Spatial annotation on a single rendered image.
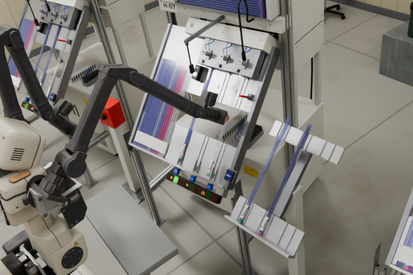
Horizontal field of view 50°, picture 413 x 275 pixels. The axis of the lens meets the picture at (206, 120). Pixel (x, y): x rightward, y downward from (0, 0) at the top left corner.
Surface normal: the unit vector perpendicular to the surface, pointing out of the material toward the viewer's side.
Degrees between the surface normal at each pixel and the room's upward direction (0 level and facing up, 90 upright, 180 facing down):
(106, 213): 0
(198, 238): 0
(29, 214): 90
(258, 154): 0
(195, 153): 46
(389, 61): 90
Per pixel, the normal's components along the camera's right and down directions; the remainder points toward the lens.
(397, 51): -0.79, 0.45
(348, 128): -0.15, -0.80
